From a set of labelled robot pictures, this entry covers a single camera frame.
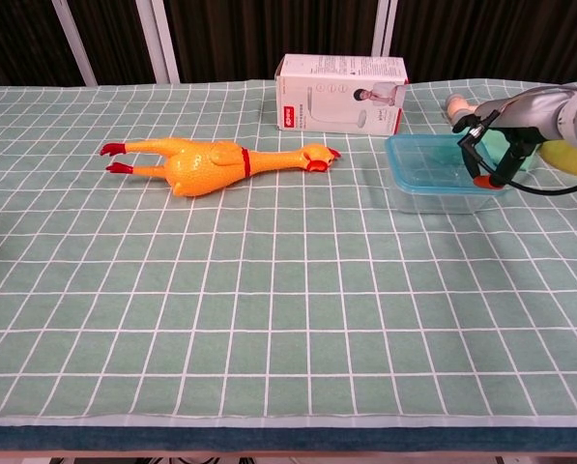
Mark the yellow rubber chicken toy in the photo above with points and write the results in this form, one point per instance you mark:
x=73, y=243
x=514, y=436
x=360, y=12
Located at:
x=196, y=164

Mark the black pleated curtain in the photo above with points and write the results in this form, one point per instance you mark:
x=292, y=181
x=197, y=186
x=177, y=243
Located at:
x=268, y=29

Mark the dark teal table underlay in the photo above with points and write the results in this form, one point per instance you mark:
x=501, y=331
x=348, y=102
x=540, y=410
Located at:
x=268, y=439

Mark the blue translucent lid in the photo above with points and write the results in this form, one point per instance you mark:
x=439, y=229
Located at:
x=423, y=164

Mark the yellow adhesive tape roll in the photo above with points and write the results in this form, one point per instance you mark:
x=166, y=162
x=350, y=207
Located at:
x=573, y=162

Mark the small wooden toy hammer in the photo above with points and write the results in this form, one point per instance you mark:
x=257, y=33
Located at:
x=456, y=102

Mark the white cardboard product box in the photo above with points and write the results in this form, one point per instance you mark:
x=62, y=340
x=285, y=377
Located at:
x=326, y=106

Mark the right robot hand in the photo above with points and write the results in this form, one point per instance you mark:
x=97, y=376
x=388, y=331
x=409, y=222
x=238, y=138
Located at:
x=525, y=113

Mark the green checkered tablecloth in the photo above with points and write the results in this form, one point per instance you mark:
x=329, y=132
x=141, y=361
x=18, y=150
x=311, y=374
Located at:
x=268, y=290

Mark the white metal frame post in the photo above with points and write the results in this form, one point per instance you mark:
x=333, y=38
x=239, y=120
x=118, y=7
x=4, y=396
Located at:
x=383, y=24
x=160, y=48
x=77, y=48

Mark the green cloth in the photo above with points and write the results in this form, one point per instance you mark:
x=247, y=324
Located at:
x=492, y=150

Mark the clear plastic container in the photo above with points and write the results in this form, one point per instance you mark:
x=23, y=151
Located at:
x=438, y=203

